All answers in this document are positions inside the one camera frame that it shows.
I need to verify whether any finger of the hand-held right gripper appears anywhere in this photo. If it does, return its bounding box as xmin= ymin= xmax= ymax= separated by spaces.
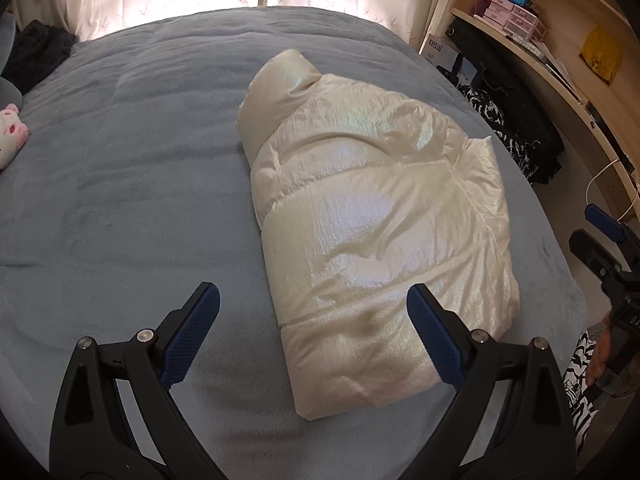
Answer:
xmin=569 ymin=229 xmax=621 ymax=287
xmin=584 ymin=203 xmax=629 ymax=244

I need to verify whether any yellow bag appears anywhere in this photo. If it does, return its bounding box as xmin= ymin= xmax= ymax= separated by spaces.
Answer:
xmin=580 ymin=25 xmax=623 ymax=85

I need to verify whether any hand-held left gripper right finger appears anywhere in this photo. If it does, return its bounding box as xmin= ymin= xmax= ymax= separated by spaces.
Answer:
xmin=397 ymin=283 xmax=578 ymax=480

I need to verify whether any blue fleece bed blanket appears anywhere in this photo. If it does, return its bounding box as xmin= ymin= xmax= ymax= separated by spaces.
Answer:
xmin=0 ymin=6 xmax=588 ymax=480

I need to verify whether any dark knitted cloth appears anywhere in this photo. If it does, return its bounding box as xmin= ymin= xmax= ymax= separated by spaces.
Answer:
xmin=9 ymin=20 xmax=78 ymax=96

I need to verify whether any white printed carton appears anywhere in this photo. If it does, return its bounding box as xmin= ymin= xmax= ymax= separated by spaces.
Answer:
xmin=419 ymin=31 xmax=478 ymax=86

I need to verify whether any white puffer jacket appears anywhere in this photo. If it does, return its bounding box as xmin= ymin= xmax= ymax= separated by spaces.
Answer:
xmin=235 ymin=49 xmax=521 ymax=420

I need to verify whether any person's right hand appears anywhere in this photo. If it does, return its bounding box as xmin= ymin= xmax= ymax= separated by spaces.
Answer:
xmin=585 ymin=310 xmax=614 ymax=389

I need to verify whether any zebra print cloth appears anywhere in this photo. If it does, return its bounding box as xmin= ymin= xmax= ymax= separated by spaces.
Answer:
xmin=562 ymin=329 xmax=599 ymax=457
xmin=457 ymin=85 xmax=537 ymax=182

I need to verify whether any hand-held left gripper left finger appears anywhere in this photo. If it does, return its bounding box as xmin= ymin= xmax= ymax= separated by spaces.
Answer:
xmin=49 ymin=281 xmax=222 ymax=480

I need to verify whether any black bag under shelf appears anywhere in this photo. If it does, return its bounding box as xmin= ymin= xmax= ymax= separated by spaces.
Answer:
xmin=445 ymin=17 xmax=567 ymax=187

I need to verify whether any white pink cat plush toy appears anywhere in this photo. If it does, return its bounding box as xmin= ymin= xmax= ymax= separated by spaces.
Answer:
xmin=0 ymin=103 xmax=30 ymax=170

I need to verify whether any stack of pink boxes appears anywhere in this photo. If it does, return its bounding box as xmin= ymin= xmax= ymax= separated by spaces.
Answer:
xmin=482 ymin=0 xmax=546 ymax=43

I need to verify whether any white cable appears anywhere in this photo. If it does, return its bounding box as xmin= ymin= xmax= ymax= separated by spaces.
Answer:
xmin=586 ymin=157 xmax=640 ymax=222

